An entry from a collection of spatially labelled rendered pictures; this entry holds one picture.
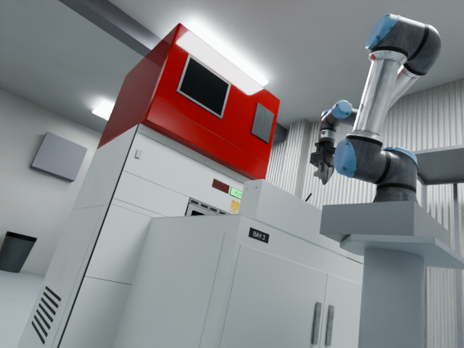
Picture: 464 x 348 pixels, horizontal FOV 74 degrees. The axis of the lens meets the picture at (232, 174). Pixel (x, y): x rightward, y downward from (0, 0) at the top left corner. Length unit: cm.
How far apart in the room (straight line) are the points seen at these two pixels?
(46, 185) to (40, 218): 67
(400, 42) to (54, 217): 686
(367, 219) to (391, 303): 23
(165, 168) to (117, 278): 53
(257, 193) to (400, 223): 42
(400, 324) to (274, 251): 39
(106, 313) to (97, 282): 13
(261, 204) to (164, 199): 63
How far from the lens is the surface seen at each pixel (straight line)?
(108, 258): 142
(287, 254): 110
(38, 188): 727
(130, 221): 144
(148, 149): 150
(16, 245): 657
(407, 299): 99
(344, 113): 139
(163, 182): 151
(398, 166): 110
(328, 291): 130
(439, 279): 346
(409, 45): 118
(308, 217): 120
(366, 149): 105
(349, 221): 98
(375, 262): 101
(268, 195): 104
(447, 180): 344
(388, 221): 94
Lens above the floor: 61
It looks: 19 degrees up
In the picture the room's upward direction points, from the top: 13 degrees clockwise
